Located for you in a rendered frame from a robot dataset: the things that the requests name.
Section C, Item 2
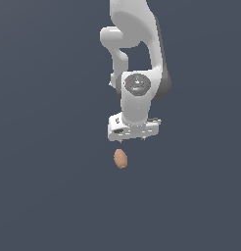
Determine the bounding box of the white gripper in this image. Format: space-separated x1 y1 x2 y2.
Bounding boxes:
107 111 163 143

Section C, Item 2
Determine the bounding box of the brown egg-shaped object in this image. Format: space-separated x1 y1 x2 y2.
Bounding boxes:
113 148 128 170

